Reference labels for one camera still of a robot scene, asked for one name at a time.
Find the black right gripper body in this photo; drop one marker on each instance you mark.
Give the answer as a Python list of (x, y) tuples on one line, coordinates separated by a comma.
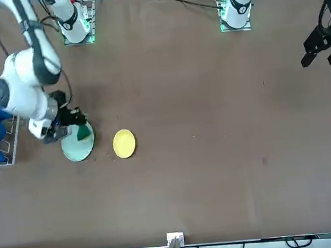
[(66, 117)]

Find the green and yellow sponge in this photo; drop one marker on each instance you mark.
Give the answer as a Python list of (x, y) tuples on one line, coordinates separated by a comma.
[(83, 133)]

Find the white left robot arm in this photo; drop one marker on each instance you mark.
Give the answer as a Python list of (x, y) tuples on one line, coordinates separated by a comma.
[(239, 1)]

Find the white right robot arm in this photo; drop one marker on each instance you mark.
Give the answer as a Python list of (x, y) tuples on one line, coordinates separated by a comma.
[(21, 89)]

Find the pale green plate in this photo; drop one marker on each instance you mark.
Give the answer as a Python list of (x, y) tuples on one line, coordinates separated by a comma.
[(77, 150)]

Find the small yellow dish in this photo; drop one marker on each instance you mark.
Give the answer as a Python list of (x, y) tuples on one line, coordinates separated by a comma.
[(124, 143)]

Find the white metal rack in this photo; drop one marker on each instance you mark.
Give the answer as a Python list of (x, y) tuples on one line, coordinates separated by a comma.
[(2, 163)]

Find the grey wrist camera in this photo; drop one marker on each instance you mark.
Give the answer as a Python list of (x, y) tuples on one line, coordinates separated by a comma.
[(56, 136)]

